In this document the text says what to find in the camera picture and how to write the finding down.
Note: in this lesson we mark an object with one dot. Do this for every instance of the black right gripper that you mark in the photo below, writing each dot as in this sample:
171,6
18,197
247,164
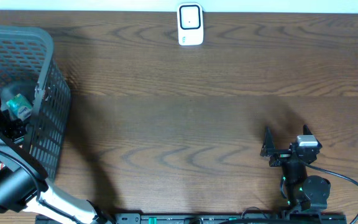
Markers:
280,155

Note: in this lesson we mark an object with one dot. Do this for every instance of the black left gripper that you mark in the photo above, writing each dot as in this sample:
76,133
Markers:
17,132

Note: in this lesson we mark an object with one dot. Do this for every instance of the teal small snack box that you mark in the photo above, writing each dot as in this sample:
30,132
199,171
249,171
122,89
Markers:
20,107

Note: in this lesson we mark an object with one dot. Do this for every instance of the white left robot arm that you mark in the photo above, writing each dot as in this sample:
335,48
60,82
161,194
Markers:
25,187

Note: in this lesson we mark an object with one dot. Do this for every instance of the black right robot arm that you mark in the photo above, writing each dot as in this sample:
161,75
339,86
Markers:
304,193

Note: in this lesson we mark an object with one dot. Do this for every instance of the white barcode scanner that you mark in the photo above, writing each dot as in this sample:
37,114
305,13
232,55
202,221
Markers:
190,24

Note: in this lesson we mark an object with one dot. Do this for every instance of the grey plastic mesh basket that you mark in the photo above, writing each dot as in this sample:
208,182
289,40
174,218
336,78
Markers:
27,67

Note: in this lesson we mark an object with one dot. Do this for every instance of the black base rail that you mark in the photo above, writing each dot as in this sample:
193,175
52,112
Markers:
135,218

